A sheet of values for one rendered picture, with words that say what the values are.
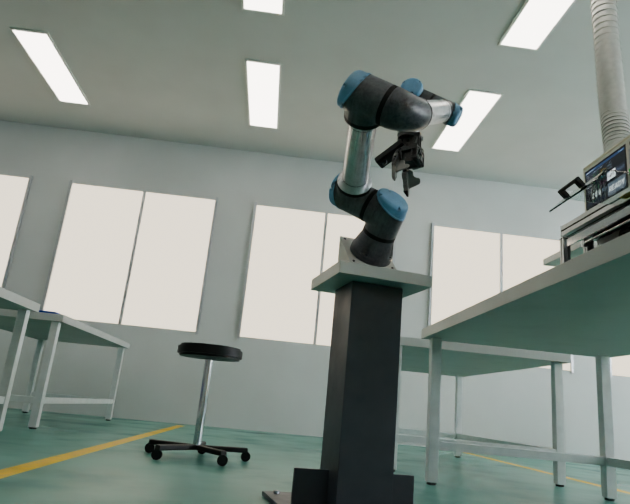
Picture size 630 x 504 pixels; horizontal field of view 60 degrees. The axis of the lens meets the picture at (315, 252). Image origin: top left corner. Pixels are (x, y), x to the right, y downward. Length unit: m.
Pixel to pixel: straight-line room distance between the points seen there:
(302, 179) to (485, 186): 2.35
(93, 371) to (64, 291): 0.97
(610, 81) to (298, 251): 3.88
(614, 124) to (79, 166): 5.70
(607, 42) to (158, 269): 4.91
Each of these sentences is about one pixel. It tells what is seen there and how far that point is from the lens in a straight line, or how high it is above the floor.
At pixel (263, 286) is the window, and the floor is 1.61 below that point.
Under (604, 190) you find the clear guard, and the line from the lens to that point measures 2.02.
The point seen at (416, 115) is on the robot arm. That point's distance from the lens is 1.54.
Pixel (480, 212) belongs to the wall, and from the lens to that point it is 7.24.
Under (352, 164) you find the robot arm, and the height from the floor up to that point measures 1.03.
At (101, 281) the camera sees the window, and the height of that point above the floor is 1.46.
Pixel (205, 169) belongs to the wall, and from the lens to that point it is 6.95.
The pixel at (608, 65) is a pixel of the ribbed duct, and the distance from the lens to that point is 4.15.
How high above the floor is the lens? 0.30
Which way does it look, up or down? 16 degrees up
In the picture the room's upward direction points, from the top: 6 degrees clockwise
